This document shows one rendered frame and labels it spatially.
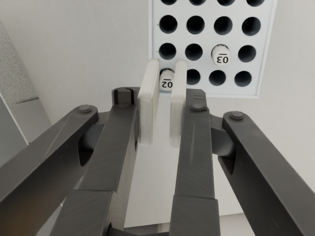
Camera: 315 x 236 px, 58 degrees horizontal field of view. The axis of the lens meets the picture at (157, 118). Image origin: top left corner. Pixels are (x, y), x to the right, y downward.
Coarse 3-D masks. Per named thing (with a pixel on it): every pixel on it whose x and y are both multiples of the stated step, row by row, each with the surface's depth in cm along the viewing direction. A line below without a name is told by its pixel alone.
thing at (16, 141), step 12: (0, 96) 19; (0, 108) 18; (0, 120) 18; (12, 120) 19; (0, 132) 18; (12, 132) 19; (0, 144) 18; (12, 144) 19; (24, 144) 20; (0, 156) 18; (12, 156) 19; (60, 204) 23; (48, 228) 21
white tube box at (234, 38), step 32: (160, 0) 19; (192, 0) 22; (224, 0) 22; (256, 0) 20; (160, 32) 20; (192, 32) 21; (224, 32) 21; (256, 32) 20; (160, 64) 21; (192, 64) 21; (256, 64) 21; (224, 96) 22; (256, 96) 21
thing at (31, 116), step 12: (12, 108) 104; (24, 108) 100; (36, 108) 96; (24, 120) 88; (36, 120) 85; (48, 120) 82; (24, 132) 79; (36, 132) 77; (228, 216) 35; (240, 216) 34; (132, 228) 37; (144, 228) 37; (156, 228) 36; (168, 228) 36; (228, 228) 33; (240, 228) 33
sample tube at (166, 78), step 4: (164, 68) 22; (168, 68) 22; (164, 72) 21; (168, 72) 21; (172, 72) 21; (160, 76) 21; (164, 76) 20; (168, 76) 20; (172, 76) 20; (160, 80) 20; (164, 80) 20; (168, 80) 20; (172, 80) 20; (160, 84) 20; (164, 84) 20; (168, 84) 20; (172, 84) 20; (164, 88) 21; (168, 88) 21
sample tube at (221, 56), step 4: (220, 44) 20; (216, 48) 20; (220, 48) 19; (224, 48) 19; (212, 52) 20; (216, 52) 19; (220, 52) 19; (224, 52) 19; (228, 52) 19; (212, 56) 20; (216, 56) 19; (220, 56) 19; (224, 56) 19; (228, 56) 19; (216, 60) 19; (220, 60) 19; (224, 60) 19; (228, 60) 19; (216, 64) 19; (220, 64) 19; (224, 64) 19
